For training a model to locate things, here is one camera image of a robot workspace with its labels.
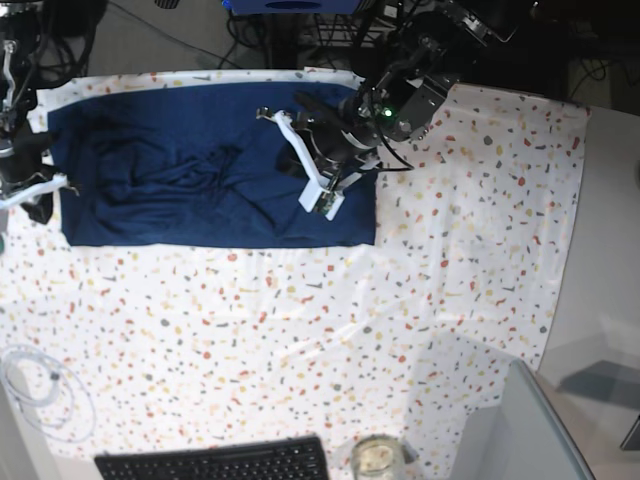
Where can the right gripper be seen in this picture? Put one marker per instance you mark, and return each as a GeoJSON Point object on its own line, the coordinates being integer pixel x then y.
{"type": "Point", "coordinates": [21, 163]}

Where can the terrazzo pattern table cover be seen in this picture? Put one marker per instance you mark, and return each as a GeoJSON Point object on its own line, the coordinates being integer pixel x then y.
{"type": "Point", "coordinates": [185, 348]}

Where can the navy blue t-shirt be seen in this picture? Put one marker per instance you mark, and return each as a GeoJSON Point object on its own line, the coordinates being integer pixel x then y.
{"type": "Point", "coordinates": [195, 166]}

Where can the blue box with oval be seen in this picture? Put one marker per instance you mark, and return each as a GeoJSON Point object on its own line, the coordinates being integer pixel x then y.
{"type": "Point", "coordinates": [249, 7]}

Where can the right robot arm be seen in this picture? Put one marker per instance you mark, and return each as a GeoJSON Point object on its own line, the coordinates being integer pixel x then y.
{"type": "Point", "coordinates": [44, 45]}

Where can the black wire rack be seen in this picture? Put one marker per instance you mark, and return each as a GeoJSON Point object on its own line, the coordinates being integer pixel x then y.
{"type": "Point", "coordinates": [390, 29]}

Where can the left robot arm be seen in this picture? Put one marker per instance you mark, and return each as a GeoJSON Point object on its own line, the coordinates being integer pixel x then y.
{"type": "Point", "coordinates": [417, 64]}

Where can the black computer keyboard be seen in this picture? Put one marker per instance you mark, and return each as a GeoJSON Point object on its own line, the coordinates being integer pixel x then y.
{"type": "Point", "coordinates": [299, 458]}

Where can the clear glass jar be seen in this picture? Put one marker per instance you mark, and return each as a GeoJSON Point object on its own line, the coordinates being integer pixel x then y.
{"type": "Point", "coordinates": [378, 458]}

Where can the grey laptop computer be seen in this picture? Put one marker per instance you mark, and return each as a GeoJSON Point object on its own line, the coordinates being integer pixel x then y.
{"type": "Point", "coordinates": [521, 438]}

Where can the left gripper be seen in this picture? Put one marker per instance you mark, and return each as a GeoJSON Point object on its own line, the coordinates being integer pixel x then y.
{"type": "Point", "coordinates": [335, 145]}

